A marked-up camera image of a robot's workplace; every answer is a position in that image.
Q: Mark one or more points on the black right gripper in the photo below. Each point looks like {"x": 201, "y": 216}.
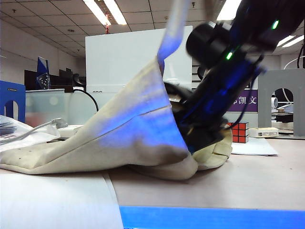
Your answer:
{"x": 202, "y": 128}

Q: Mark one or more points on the cream canvas tote bag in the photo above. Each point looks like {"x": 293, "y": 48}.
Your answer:
{"x": 119, "y": 133}

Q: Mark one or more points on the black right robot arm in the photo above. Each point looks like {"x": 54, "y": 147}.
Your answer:
{"x": 257, "y": 14}

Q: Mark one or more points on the Rubik's cube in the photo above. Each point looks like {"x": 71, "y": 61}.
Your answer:
{"x": 241, "y": 136}

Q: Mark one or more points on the purple and white name sign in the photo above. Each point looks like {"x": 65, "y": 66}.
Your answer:
{"x": 251, "y": 101}

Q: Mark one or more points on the black office chair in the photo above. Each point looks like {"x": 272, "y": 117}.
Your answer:
{"x": 201, "y": 72}

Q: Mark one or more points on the small white flat box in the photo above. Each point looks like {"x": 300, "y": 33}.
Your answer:
{"x": 262, "y": 132}

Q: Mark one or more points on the gray metal bookend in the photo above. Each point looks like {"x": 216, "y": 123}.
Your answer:
{"x": 264, "y": 100}

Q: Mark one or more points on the blue tape strip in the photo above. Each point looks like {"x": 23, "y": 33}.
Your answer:
{"x": 209, "y": 218}

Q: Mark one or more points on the white board panel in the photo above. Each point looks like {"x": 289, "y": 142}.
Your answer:
{"x": 114, "y": 52}

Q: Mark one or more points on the fluorescent ceiling light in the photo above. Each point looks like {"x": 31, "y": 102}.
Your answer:
{"x": 293, "y": 41}
{"x": 116, "y": 12}
{"x": 284, "y": 41}
{"x": 226, "y": 12}
{"x": 96, "y": 12}

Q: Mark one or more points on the white power adapter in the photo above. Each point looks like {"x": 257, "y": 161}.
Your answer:
{"x": 69, "y": 128}

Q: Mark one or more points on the red hanging ornament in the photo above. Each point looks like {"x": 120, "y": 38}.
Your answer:
{"x": 107, "y": 27}

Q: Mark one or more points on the frosted glass desk partition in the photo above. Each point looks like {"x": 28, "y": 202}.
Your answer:
{"x": 47, "y": 107}

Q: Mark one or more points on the blue triangular flag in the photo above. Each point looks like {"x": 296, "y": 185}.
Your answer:
{"x": 43, "y": 71}

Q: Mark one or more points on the large white paper sheet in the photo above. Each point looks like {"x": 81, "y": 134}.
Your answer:
{"x": 47, "y": 202}

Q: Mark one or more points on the dark desk divider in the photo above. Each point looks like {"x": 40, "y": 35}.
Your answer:
{"x": 31, "y": 80}

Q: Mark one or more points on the stack of printed papers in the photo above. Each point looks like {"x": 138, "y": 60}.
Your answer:
{"x": 9, "y": 133}

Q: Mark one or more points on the blue metal bookend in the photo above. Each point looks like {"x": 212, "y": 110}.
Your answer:
{"x": 12, "y": 93}

